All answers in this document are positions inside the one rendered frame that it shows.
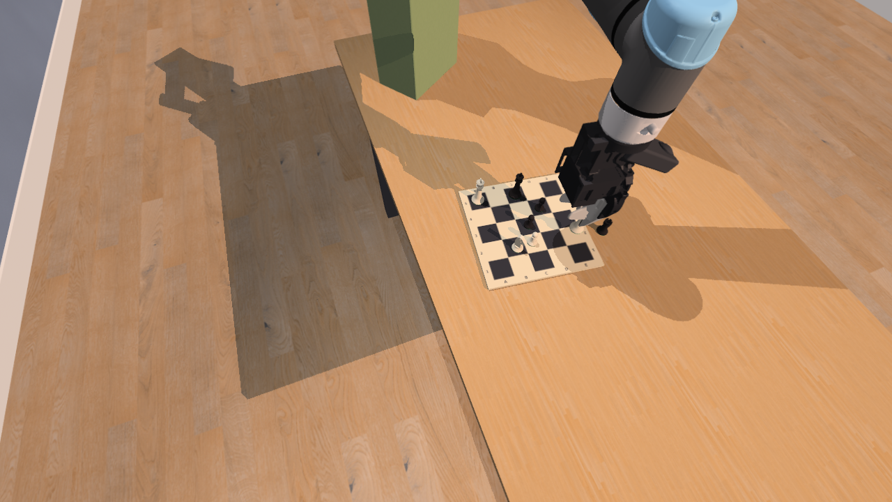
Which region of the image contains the black and cream chessboard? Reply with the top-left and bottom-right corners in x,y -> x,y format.
459,174 -> 604,290

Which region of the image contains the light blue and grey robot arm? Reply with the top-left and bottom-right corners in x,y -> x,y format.
582,0 -> 737,173

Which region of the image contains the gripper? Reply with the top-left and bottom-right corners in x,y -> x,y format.
555,120 -> 652,227

